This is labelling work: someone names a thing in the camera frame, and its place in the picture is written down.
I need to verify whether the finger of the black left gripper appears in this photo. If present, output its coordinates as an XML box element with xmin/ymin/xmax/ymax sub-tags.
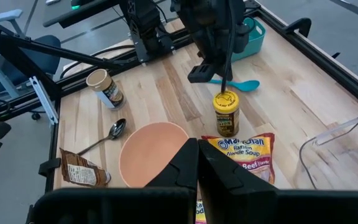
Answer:
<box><xmin>215</xmin><ymin>65</ymin><xmax>233</xmax><ymax>82</ymax></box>
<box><xmin>187</xmin><ymin>61</ymin><xmax>216</xmax><ymax>84</ymax></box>

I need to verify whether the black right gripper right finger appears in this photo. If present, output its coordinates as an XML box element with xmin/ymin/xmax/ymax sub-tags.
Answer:
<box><xmin>198</xmin><ymin>139</ymin><xmax>278</xmax><ymax>224</ymax></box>

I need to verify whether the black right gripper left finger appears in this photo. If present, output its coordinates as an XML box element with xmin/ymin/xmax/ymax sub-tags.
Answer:
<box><xmin>144</xmin><ymin>138</ymin><xmax>198</xmax><ymax>190</ymax></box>

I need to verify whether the peach ceramic bowl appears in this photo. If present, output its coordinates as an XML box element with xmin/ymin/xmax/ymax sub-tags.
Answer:
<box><xmin>118</xmin><ymin>121</ymin><xmax>190</xmax><ymax>189</ymax></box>

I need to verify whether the spice jar with tan lid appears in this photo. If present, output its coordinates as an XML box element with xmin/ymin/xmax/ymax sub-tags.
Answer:
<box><xmin>85</xmin><ymin>68</ymin><xmax>126</xmax><ymax>110</ymax></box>

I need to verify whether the teal plastic spoon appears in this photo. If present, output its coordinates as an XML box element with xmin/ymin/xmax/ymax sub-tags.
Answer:
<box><xmin>208</xmin><ymin>78</ymin><xmax>260</xmax><ymax>93</ymax></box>

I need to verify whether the teal plastic bin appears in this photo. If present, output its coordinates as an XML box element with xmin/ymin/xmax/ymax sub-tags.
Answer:
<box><xmin>231</xmin><ymin>17</ymin><xmax>267</xmax><ymax>63</ymax></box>

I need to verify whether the spice jar with yellow lid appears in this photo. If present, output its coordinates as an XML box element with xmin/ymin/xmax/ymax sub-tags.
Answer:
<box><xmin>212</xmin><ymin>90</ymin><xmax>241</xmax><ymax>138</ymax></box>

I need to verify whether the metal spoon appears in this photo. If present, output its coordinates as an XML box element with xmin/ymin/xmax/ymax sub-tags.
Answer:
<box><xmin>77</xmin><ymin>118</ymin><xmax>127</xmax><ymax>156</ymax></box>

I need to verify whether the orange taco seasoning mix packet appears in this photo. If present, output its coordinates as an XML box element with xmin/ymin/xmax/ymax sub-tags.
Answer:
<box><xmin>59</xmin><ymin>147</ymin><xmax>112</xmax><ymax>189</ymax></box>

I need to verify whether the clear plastic container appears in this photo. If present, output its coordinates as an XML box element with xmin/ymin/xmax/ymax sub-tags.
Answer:
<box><xmin>292</xmin><ymin>110</ymin><xmax>358</xmax><ymax>190</ymax></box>

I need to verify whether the black table-edge clamp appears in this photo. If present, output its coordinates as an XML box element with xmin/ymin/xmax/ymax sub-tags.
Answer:
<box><xmin>38</xmin><ymin>157</ymin><xmax>62</xmax><ymax>178</ymax></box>

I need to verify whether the black desk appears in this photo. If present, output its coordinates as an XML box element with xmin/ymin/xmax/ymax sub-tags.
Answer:
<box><xmin>42</xmin><ymin>0</ymin><xmax>121</xmax><ymax>29</ymax></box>

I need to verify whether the blue office chair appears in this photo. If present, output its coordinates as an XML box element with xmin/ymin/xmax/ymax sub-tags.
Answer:
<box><xmin>0</xmin><ymin>8</ymin><xmax>62</xmax><ymax>121</ymax></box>

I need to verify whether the silver aluminium extrusion bar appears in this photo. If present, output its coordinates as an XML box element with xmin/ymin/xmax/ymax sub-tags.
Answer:
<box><xmin>29</xmin><ymin>75</ymin><xmax>59</xmax><ymax>126</ymax></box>

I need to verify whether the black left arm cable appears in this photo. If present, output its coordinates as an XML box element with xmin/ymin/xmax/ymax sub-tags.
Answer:
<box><xmin>221</xmin><ymin>0</ymin><xmax>234</xmax><ymax>94</ymax></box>

